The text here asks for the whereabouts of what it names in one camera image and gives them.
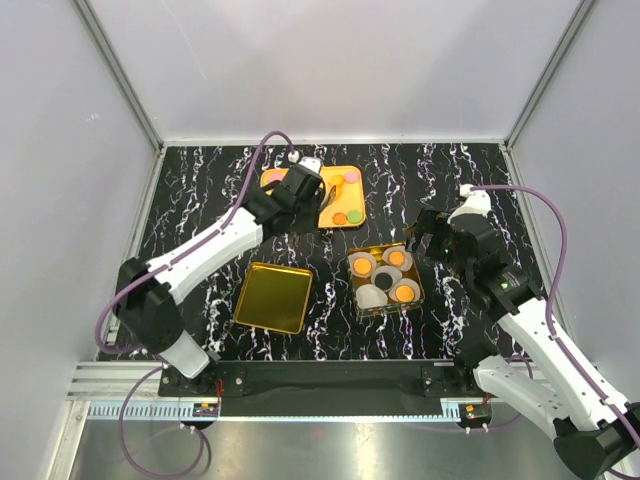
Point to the gold cookie tin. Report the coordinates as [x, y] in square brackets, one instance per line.
[391, 306]

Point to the white paper cup front left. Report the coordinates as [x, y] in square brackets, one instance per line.
[369, 296]

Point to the white paper cup front right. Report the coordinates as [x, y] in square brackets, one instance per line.
[407, 281]

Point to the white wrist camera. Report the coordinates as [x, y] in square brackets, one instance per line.
[475, 201]
[311, 163]

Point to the white paper cup centre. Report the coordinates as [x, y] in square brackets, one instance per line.
[394, 272]

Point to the white paper cup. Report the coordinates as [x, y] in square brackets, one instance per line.
[394, 272]
[407, 281]
[365, 254]
[369, 296]
[408, 258]

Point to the gold tin lid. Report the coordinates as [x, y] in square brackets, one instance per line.
[274, 298]

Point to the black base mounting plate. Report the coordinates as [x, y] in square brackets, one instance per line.
[237, 379]

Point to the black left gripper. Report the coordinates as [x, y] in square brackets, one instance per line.
[313, 204]

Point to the black sandwich cookie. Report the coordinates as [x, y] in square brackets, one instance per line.
[384, 281]

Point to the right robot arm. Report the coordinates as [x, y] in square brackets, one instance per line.
[592, 425]

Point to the yellow plastic tray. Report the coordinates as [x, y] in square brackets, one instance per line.
[352, 198]

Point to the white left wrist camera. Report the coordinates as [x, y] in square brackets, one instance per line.
[311, 163]

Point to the pink round cookie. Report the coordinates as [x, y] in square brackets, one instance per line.
[351, 176]
[274, 176]

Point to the orange swirl cookie right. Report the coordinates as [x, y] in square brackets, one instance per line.
[339, 219]

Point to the white paper cup back left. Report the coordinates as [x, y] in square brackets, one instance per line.
[365, 254]

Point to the pink round cookie right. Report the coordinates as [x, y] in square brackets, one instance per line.
[351, 176]

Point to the pink round cookie left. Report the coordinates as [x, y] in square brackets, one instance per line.
[274, 176]

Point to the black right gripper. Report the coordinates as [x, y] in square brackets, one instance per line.
[430, 222]

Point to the right electronics board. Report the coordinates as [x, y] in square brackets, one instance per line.
[477, 413]

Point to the aluminium frame rail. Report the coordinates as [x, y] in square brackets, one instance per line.
[438, 411]

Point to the yellow dotted round cookie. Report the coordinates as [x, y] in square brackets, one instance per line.
[405, 293]

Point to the white paper cup back right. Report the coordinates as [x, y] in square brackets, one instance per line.
[408, 258]

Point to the left electronics board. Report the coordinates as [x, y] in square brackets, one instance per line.
[206, 409]

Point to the green round cookie right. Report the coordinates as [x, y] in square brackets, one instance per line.
[354, 216]

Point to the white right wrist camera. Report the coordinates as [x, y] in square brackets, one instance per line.
[475, 201]

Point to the upper fish shaped cookie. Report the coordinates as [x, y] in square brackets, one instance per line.
[337, 180]

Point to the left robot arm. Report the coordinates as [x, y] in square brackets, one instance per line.
[151, 292]

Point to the electronics board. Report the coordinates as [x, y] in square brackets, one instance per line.
[477, 413]
[206, 409]

